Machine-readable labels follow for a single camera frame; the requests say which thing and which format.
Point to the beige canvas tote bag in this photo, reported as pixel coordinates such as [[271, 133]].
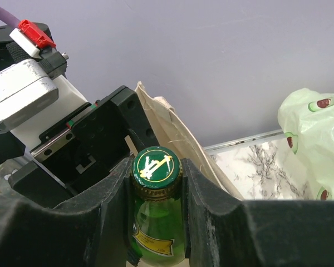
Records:
[[171, 132]]

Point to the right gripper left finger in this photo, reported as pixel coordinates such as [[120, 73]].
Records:
[[90, 229]]

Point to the green plastic grocery bag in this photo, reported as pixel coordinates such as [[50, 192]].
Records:
[[306, 118]]

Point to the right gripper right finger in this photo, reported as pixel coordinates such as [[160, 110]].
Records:
[[221, 230]]

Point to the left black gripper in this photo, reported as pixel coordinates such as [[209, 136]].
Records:
[[83, 148]]

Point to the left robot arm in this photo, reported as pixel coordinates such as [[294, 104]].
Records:
[[15, 48]]

